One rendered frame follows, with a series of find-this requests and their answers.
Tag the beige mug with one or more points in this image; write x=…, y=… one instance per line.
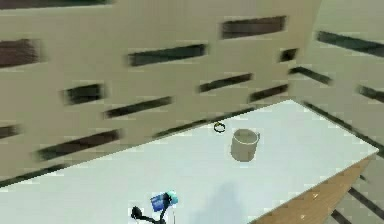
x=244, y=146

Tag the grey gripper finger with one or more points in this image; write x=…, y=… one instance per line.
x=163, y=213
x=136, y=212

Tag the white table with wooden side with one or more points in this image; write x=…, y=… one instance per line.
x=133, y=173

